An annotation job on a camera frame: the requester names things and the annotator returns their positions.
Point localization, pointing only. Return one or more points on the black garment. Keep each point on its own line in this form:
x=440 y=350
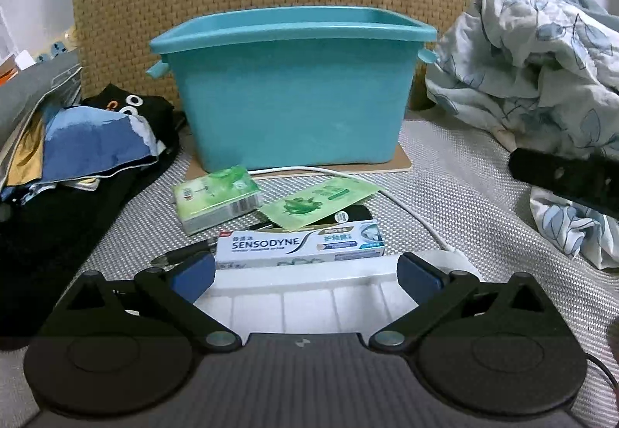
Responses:
x=72 y=225

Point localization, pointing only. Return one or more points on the cardboard sheet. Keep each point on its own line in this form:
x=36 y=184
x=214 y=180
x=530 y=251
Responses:
x=404 y=162

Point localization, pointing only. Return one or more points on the green tissue pack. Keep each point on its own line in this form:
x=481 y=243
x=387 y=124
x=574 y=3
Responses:
x=213 y=200

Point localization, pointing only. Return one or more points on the floral white blanket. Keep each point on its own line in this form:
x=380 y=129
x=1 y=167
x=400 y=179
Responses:
x=532 y=70

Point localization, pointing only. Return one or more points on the green sachet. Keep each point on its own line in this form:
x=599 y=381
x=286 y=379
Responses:
x=309 y=203

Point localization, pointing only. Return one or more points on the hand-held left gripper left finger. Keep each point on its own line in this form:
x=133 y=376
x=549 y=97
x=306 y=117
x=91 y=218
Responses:
x=193 y=275

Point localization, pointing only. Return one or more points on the white toothpaste box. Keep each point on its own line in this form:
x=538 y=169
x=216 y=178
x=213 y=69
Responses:
x=290 y=246

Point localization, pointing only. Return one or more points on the teal plastic storage bin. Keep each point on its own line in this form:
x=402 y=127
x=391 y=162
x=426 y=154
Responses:
x=290 y=108

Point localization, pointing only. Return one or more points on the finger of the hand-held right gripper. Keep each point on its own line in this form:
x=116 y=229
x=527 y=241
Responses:
x=570 y=179

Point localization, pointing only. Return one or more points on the blue cloth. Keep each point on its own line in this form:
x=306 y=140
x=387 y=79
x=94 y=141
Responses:
x=92 y=142

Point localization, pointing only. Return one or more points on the black flat object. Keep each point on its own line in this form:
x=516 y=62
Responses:
x=355 y=213

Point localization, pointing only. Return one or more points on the white plastic bin lid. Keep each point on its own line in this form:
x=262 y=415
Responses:
x=300 y=302

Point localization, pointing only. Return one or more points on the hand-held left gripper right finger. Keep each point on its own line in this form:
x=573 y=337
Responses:
x=418 y=275

